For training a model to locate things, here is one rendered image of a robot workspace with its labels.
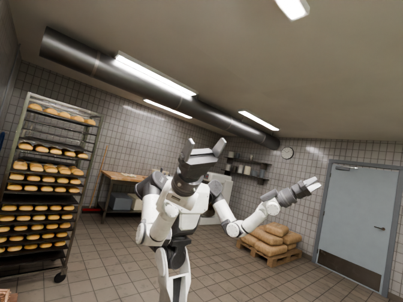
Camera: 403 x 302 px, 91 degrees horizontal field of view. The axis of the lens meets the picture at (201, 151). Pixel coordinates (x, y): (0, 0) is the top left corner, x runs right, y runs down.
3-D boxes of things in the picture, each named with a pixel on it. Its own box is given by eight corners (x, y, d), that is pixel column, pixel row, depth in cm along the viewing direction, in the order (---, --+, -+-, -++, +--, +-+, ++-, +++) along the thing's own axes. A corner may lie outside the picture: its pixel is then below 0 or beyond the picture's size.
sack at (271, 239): (283, 245, 371) (284, 238, 372) (271, 246, 352) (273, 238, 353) (257, 233, 423) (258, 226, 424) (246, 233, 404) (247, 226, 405)
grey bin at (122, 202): (112, 210, 390) (115, 198, 392) (105, 202, 429) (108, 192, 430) (130, 210, 413) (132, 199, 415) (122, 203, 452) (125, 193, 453)
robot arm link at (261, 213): (281, 207, 103) (263, 223, 108) (280, 201, 112) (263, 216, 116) (271, 199, 104) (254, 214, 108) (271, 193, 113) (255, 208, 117)
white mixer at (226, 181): (200, 226, 477) (211, 172, 486) (184, 217, 528) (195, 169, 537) (227, 225, 541) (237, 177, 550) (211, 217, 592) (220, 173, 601)
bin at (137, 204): (133, 210, 417) (136, 199, 419) (125, 203, 455) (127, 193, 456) (149, 210, 441) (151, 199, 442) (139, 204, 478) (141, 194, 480)
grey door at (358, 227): (386, 299, 314) (405, 166, 328) (310, 262, 401) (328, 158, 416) (387, 297, 320) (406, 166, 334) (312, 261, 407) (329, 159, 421)
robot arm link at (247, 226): (259, 223, 105) (235, 244, 111) (265, 220, 113) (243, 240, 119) (246, 207, 110) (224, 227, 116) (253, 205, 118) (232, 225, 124)
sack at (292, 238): (288, 246, 380) (288, 238, 381) (271, 238, 408) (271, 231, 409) (302, 242, 419) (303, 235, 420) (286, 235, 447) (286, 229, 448)
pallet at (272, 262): (271, 268, 338) (273, 259, 339) (235, 246, 399) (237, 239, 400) (301, 257, 414) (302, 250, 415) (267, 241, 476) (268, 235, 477)
